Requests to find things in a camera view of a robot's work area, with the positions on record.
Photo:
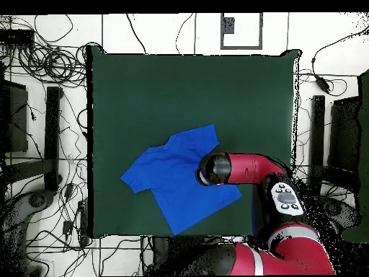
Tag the black power strip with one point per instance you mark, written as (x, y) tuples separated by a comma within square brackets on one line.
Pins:
[(83, 222)]

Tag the small black adapter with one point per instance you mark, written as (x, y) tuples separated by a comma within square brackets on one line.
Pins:
[(67, 227)]

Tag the black power adapter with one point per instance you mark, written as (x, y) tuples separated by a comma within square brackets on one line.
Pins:
[(322, 83)]

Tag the grey chair base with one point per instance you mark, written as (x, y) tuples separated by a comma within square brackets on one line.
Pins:
[(340, 210), (37, 199)]

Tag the black monitor box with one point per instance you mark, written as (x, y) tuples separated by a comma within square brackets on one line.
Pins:
[(17, 121), (344, 135)]

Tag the blue laundry garment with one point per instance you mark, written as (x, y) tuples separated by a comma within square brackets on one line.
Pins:
[(178, 179)]

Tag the dark green table cloth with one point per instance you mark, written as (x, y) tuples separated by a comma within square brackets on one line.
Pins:
[(173, 95)]

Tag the green cloth covered table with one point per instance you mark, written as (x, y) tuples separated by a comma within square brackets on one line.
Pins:
[(363, 144)]

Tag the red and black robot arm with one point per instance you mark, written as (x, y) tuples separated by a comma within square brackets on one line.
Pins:
[(250, 168)]

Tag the flat black box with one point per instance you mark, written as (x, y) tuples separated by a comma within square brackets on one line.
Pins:
[(15, 37)]

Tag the grey floor frame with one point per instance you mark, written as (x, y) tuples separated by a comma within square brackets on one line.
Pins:
[(241, 46)]

